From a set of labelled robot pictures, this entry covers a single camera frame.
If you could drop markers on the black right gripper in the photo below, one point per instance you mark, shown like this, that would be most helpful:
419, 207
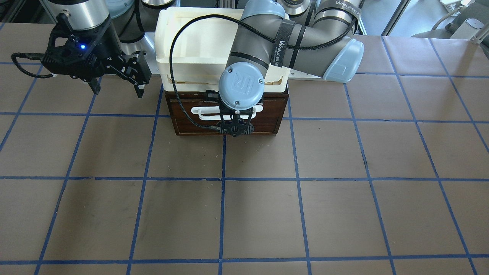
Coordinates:
106, 49

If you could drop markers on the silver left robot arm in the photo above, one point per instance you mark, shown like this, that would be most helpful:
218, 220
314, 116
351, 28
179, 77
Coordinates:
315, 38

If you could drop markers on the white plastic tray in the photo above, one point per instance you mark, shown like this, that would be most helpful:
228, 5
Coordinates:
201, 51

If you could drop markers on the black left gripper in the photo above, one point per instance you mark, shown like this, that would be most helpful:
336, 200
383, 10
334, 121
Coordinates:
209, 94

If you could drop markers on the white drawer handle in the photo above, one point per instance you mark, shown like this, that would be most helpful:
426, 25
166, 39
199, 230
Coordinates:
214, 113

